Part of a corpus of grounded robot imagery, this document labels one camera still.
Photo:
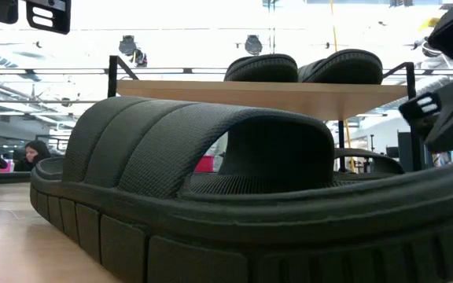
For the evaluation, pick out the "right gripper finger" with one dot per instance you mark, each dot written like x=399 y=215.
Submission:
x=407 y=112

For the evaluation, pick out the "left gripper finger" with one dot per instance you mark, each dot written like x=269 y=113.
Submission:
x=62 y=19

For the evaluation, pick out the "dark rubber slide sandal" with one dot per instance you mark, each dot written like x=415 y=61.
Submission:
x=262 y=68
x=152 y=157
x=389 y=165
x=344 y=67

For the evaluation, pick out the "dark cabinet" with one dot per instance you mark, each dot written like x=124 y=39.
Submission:
x=403 y=151

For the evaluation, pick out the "small dark monitor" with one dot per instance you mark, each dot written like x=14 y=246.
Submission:
x=392 y=152

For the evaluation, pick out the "person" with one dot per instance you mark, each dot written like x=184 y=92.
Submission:
x=34 y=153

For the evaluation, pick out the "pink cup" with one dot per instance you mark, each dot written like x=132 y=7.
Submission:
x=7 y=166

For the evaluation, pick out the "dark hanging pole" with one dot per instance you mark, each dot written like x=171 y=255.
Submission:
x=272 y=27

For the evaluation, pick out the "red plastic bin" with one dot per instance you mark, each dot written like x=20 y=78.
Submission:
x=205 y=164

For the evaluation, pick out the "wooden shelf with black frame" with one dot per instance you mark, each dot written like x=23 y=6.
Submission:
x=250 y=96

